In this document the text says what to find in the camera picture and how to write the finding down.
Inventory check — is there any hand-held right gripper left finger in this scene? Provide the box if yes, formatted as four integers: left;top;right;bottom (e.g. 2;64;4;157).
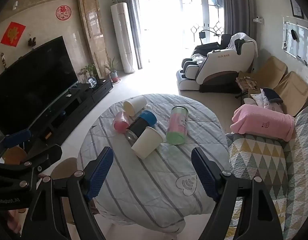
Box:
21;146;114;240

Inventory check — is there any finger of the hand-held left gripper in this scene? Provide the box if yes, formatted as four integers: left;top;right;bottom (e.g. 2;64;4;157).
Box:
0;129;32;160
0;144;62;193

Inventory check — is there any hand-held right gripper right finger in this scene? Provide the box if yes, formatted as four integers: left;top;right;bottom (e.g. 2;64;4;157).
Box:
191;147;282;240

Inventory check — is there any white paper cup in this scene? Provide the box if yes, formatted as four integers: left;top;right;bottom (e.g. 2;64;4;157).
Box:
131;126;167;159

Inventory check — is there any person's left forearm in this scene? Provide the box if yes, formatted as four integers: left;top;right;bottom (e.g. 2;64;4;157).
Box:
0;209;23;240

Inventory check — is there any tablet on arm stand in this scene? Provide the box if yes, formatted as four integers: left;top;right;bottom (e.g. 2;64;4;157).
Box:
198;29;219;46

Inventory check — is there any green and pink clear cup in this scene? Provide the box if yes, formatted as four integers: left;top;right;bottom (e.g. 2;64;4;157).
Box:
166;106;190;145

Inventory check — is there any pink plastic cup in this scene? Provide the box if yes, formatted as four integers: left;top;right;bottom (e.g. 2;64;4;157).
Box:
113;111;131;132

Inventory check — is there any blue plastic cup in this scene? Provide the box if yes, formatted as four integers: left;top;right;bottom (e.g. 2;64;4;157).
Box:
138;110;158;128

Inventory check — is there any cream paper cup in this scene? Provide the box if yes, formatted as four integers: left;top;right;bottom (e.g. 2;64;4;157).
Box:
123;95;147;117

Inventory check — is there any brown wooden stool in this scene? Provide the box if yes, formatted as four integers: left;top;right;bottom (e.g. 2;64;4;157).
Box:
1;146;28;165
51;157;78;180

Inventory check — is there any round table striped cloth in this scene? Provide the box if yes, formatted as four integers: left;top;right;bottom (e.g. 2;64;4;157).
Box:
77;94;230;233

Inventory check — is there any black flat television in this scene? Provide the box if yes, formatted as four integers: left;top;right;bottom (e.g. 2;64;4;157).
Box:
0;36;79;136

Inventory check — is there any black television cabinet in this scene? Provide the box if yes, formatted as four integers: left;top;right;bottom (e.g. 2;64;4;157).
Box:
24;77;113;147

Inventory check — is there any black metal tumbler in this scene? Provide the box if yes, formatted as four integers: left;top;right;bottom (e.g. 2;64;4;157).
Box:
126;118;151;147

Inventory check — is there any sofa with quilt cover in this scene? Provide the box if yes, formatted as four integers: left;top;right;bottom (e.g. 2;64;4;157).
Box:
225;105;308;240

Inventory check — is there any pink blanket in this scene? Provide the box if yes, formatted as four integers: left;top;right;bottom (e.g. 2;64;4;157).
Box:
230;104;295;142

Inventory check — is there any white printed pillow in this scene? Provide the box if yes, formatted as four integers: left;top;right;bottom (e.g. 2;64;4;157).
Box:
244;87;284;113

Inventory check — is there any green leafy houseplant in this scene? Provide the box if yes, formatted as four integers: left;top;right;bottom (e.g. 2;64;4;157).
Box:
78;64;99;80

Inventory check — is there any potted plant in blue pot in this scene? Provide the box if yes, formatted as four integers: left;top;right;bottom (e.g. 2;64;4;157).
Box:
104;57;121;83

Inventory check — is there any dark cloth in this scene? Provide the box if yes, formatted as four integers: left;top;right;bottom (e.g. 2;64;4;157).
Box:
262;87;284;104

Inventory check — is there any white and brown massage chair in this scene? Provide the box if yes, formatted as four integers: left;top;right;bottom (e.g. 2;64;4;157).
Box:
176;33;258;93

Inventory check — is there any brown sofa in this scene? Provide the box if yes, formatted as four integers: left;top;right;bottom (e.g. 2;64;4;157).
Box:
236;56;308;117

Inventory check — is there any white standing air conditioner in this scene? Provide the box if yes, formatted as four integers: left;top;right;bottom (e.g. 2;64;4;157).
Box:
110;2;136;74

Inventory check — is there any white cloth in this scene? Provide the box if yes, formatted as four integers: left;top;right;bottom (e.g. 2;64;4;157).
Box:
229;32;258;55

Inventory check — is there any grey striped curtain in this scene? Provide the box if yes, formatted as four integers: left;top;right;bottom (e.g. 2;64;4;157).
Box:
221;0;257;43
126;0;143;70

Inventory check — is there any red square wall poster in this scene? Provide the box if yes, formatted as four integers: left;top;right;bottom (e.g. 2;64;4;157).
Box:
0;22;26;46

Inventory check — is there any round red wall decoration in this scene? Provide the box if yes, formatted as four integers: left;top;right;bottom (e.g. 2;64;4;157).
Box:
56;5;71;20

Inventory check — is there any wall whiteboard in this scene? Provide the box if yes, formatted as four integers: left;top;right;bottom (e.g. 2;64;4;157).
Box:
282;17;308;68

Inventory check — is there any black picture frame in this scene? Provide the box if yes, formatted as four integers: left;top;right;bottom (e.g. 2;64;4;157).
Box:
289;0;304;19

